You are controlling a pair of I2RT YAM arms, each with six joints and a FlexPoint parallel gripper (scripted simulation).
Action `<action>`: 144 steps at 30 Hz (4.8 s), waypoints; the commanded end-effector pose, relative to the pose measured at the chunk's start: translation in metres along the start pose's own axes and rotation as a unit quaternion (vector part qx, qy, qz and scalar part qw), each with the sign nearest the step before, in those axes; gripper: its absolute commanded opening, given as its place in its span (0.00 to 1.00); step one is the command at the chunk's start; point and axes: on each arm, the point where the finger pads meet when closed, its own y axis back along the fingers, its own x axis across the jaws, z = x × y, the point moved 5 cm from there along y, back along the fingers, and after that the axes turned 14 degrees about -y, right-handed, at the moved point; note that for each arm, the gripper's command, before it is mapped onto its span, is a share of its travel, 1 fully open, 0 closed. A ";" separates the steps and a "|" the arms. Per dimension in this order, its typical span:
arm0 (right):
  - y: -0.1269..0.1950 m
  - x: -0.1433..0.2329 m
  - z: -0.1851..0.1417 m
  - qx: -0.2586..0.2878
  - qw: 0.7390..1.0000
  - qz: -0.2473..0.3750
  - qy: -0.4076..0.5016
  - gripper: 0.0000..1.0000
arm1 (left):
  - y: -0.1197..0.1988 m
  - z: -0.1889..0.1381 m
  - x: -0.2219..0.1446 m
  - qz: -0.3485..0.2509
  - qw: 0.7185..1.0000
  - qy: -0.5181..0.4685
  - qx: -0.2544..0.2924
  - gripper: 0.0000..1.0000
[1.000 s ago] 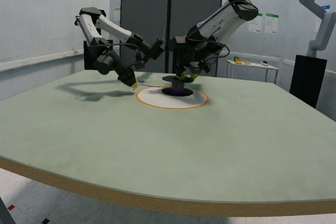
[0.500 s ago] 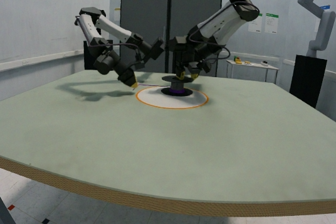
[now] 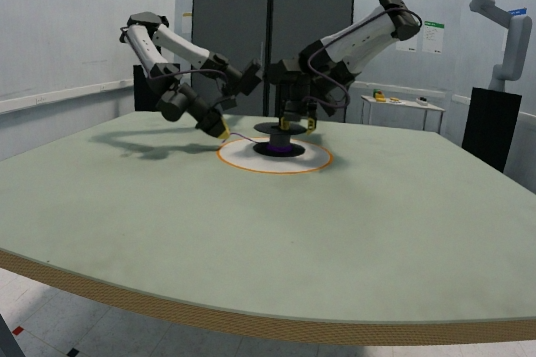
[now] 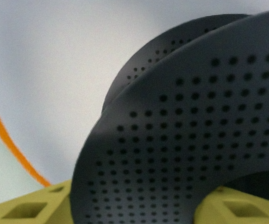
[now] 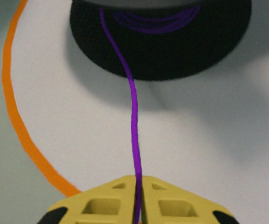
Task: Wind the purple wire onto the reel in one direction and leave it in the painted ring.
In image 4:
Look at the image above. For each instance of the white flat disc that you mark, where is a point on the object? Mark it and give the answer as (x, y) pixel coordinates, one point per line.
(58, 59)

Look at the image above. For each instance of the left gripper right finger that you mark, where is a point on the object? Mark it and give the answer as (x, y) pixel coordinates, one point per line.
(228, 206)

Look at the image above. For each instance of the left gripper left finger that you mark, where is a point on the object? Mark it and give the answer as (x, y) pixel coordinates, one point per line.
(50, 205)

